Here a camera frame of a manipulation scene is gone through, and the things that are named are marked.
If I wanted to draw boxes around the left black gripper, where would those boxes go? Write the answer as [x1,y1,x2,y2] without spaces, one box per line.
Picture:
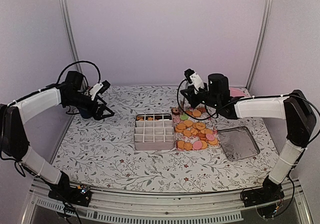
[65,91,115,120]

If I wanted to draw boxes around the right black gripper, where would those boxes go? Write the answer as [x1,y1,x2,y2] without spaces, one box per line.
[180,83,220,109]

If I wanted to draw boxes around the metal serving tongs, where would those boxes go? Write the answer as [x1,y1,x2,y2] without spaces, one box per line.
[177,94,191,118]

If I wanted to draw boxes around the green round cookie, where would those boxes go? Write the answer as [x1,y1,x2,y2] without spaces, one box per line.
[180,114,188,121]

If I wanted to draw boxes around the orange swirl cookie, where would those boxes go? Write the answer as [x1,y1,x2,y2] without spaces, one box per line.
[136,116,145,121]

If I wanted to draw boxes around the metal tin with white dividers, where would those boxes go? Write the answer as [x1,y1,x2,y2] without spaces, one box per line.
[134,113,175,151]

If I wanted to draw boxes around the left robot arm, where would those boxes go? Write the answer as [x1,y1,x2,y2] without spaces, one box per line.
[0,71,114,201]

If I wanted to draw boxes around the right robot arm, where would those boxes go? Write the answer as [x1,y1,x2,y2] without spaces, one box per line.
[177,69,320,202]

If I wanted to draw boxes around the dark blue cup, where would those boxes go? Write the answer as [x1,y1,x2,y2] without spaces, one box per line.
[79,110,91,119]

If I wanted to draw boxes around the chocolate donut cookie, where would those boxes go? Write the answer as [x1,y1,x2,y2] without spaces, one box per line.
[171,108,180,116]

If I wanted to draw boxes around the floral tablecloth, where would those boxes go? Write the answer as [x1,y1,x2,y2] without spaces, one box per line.
[53,86,279,193]

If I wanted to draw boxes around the pink plate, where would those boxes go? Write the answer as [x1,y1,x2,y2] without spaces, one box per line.
[229,87,247,97]

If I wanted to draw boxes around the pink round cookie right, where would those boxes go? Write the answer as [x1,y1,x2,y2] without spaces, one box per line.
[205,133,215,141]

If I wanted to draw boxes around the silver tin lid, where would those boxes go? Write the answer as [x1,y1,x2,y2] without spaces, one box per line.
[218,126,261,162]

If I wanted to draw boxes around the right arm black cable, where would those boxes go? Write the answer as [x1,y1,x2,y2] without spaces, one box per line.
[177,77,218,121]

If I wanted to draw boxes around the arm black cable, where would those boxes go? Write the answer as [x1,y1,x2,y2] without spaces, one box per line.
[57,60,102,89]
[177,77,218,121]

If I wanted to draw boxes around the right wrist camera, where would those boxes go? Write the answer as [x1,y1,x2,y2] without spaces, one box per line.
[184,68,208,94]

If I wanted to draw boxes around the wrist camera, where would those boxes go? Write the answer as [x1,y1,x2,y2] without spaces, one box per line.
[88,80,111,101]
[184,68,208,94]

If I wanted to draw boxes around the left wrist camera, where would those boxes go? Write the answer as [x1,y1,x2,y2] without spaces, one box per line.
[88,80,111,101]

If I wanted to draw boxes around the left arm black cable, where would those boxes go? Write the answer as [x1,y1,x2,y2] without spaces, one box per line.
[57,60,102,89]

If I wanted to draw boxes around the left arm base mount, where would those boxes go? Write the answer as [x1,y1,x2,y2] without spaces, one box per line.
[48,185,92,207]

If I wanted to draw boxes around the aluminium front rail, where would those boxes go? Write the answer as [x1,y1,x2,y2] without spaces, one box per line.
[21,179,315,224]

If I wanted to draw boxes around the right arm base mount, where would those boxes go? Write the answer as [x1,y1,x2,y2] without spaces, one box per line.
[240,184,285,207]

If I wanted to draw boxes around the right aluminium frame post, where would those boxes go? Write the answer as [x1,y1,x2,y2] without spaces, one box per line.
[245,0,273,91]

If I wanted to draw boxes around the aluminium frame post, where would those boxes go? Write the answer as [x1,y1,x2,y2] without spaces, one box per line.
[245,0,273,91]
[55,0,85,85]

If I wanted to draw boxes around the left aluminium frame post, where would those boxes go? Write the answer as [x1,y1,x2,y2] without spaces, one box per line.
[55,0,85,85]

